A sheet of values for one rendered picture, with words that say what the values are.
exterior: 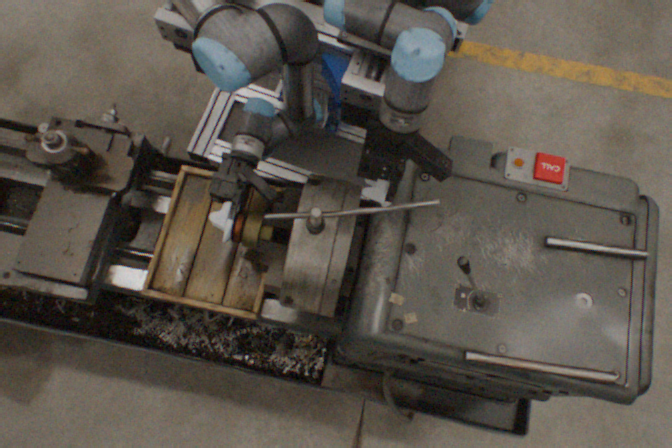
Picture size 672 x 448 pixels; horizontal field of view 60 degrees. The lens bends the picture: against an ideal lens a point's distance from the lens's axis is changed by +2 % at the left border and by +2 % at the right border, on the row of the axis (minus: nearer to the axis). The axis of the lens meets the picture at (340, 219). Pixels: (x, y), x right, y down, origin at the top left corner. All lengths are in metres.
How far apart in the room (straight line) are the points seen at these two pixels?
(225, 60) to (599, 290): 0.85
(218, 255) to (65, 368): 1.15
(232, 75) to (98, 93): 1.78
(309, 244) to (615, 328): 0.62
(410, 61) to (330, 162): 1.50
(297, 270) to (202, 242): 0.43
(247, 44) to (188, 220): 0.61
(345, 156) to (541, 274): 1.30
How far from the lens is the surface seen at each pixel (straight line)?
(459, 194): 1.22
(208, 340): 1.81
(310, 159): 2.34
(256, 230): 1.30
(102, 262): 1.58
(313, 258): 1.17
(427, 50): 0.87
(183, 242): 1.56
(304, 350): 1.81
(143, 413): 2.44
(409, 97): 0.91
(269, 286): 1.26
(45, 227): 1.59
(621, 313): 1.28
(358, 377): 1.83
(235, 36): 1.14
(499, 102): 2.84
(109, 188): 1.51
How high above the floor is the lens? 2.36
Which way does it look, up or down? 73 degrees down
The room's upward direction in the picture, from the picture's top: 10 degrees clockwise
